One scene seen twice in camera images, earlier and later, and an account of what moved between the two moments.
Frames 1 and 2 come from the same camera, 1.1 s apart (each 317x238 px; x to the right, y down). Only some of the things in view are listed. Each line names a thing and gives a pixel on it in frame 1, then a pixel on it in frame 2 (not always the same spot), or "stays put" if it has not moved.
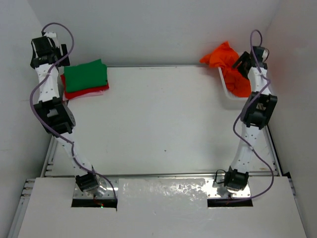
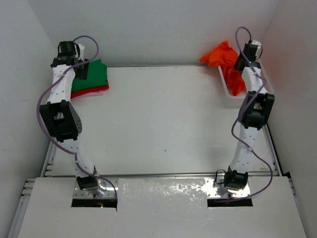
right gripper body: x=243 y=58 stays put
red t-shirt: x=69 y=94 stays put
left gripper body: x=57 y=51 -> x=80 y=73
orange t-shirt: x=225 y=57 stays put
